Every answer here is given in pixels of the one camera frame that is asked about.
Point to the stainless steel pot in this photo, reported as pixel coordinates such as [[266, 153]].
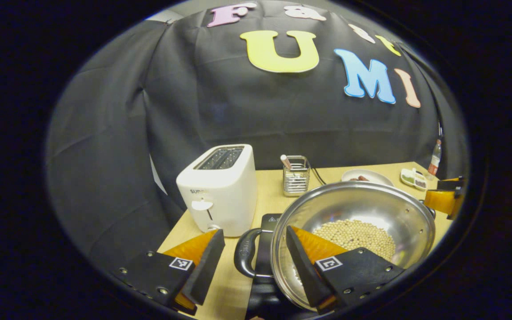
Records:
[[362, 204]]

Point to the raw red meat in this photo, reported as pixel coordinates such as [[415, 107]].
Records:
[[359, 178]]

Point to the pink-tipped utensil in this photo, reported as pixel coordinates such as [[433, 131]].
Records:
[[285, 161]]

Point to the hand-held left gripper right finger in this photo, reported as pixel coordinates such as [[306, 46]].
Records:
[[302, 271]]

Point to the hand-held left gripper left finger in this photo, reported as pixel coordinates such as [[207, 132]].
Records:
[[205, 271]]

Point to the white round plate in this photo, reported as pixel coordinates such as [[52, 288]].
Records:
[[371, 174]]

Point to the white toaster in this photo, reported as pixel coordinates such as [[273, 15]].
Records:
[[234, 195]]

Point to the white divided dish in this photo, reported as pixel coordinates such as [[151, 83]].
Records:
[[409, 171]]

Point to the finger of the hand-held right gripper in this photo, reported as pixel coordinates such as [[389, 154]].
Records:
[[451, 183], [440, 201]]

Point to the pile of dark red beans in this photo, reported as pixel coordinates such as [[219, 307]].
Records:
[[420, 182]]

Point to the clear plastic water bottle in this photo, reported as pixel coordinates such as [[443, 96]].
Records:
[[435, 160]]

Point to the pile of soybeans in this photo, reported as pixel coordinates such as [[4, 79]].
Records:
[[358, 235]]

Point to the pile of green mung beans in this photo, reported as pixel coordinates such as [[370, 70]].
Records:
[[408, 178]]

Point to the black backdrop cloth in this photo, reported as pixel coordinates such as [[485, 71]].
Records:
[[238, 98]]

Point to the black induction cooktop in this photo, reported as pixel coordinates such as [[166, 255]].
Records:
[[265, 253]]

